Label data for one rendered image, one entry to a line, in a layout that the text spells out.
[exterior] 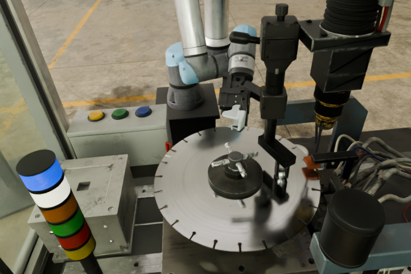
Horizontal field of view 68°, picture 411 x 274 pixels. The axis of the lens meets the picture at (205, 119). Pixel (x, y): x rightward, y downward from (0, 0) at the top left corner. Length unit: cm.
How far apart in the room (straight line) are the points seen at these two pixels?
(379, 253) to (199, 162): 37
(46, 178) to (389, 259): 43
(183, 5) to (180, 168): 49
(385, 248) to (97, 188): 55
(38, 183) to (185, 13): 66
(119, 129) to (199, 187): 36
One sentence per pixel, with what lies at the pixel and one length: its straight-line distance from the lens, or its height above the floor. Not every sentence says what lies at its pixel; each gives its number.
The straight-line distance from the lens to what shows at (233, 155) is 59.
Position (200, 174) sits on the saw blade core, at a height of 95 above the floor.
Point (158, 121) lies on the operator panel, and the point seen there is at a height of 90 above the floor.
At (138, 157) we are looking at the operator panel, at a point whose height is 78.
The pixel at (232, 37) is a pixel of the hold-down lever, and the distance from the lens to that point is 53.
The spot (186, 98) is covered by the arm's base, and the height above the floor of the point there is 80.
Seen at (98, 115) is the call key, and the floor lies 91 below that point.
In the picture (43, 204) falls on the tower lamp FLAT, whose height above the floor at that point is 110.
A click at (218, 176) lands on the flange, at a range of 61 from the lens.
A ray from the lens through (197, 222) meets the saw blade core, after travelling 56.
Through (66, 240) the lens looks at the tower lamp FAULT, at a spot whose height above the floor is 103.
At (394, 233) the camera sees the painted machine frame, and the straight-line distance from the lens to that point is 49.
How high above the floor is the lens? 141
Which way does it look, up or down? 36 degrees down
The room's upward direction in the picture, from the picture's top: 4 degrees counter-clockwise
